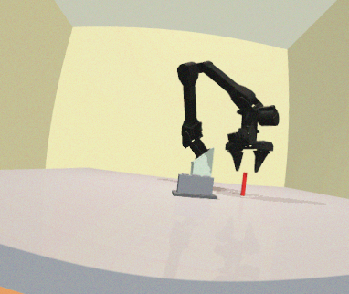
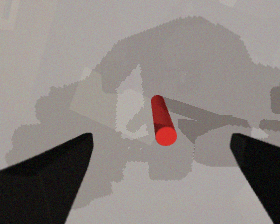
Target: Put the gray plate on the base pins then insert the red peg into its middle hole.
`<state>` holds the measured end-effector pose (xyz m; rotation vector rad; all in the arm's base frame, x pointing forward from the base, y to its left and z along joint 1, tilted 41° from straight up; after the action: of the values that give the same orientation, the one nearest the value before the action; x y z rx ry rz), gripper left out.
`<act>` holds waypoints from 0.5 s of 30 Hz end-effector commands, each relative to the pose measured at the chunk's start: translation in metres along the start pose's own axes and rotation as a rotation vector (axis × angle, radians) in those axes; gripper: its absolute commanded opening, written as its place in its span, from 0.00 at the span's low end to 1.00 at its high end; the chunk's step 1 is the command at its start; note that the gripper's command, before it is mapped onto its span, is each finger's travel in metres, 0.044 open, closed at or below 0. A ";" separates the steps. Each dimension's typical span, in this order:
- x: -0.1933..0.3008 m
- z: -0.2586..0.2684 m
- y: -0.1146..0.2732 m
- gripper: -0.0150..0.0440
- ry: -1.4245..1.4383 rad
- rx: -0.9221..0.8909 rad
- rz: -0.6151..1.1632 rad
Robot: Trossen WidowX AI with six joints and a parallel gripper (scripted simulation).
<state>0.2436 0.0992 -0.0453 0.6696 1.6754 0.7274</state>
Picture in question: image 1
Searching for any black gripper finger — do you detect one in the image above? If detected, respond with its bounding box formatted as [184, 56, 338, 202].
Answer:
[227, 151, 243, 171]
[253, 151, 270, 173]

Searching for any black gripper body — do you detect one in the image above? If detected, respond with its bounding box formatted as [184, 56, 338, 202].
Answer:
[225, 125, 274, 152]

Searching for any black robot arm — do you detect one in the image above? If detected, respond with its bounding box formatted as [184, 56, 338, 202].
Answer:
[177, 60, 280, 158]

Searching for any red peg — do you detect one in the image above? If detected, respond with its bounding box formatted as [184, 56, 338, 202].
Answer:
[240, 173, 247, 196]

